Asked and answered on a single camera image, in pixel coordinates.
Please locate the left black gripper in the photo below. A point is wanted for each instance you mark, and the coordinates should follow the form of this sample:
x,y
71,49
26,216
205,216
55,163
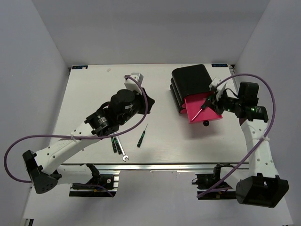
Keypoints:
x,y
140,97

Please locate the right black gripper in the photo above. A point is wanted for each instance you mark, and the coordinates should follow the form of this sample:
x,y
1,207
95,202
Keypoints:
x,y
217,102

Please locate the large green-handled screwdriver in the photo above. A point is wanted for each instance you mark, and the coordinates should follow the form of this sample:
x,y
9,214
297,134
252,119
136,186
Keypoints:
x,y
203,107

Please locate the pink top drawer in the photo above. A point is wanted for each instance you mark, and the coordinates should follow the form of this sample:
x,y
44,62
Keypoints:
x,y
193,104

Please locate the black drawer cabinet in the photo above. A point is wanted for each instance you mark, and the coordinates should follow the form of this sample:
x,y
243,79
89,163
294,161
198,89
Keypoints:
x,y
189,80

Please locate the small precision screwdriver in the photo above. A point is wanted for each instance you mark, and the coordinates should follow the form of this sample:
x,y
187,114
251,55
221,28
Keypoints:
x,y
117,146
141,137
114,145

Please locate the silver combination wrench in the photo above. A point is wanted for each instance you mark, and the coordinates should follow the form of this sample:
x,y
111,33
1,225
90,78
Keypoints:
x,y
124,156

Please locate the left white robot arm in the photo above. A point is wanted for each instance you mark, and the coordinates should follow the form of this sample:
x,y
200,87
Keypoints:
x,y
45,167

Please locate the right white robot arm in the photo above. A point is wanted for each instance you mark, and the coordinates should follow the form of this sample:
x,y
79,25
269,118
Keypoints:
x,y
262,186

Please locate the right blue corner label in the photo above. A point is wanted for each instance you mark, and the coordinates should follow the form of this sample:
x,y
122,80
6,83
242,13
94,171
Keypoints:
x,y
219,65

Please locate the blue corner label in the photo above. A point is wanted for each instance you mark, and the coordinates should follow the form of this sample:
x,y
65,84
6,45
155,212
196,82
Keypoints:
x,y
79,67
219,65

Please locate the left blue corner label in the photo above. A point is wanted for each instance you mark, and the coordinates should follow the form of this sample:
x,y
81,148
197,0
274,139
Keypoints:
x,y
79,67

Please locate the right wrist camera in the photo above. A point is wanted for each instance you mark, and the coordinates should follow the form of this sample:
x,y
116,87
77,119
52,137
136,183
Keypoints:
x,y
217,87

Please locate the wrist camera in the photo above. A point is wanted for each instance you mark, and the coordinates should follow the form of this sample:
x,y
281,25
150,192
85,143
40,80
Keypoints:
x,y
217,87
133,82

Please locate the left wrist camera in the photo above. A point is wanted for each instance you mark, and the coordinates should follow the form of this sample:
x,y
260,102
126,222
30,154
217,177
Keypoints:
x,y
133,82

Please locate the aluminium table edge rail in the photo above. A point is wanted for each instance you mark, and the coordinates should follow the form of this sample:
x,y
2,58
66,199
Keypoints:
x,y
156,166

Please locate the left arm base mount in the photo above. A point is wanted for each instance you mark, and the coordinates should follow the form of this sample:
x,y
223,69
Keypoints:
x,y
99,186

